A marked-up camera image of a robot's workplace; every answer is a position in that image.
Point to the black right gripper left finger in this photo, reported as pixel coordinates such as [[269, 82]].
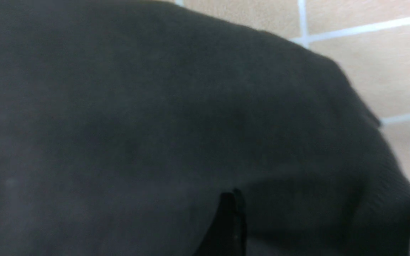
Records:
[[226, 235]]

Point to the gray long-sleeve top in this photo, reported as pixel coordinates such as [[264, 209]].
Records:
[[122, 122]]

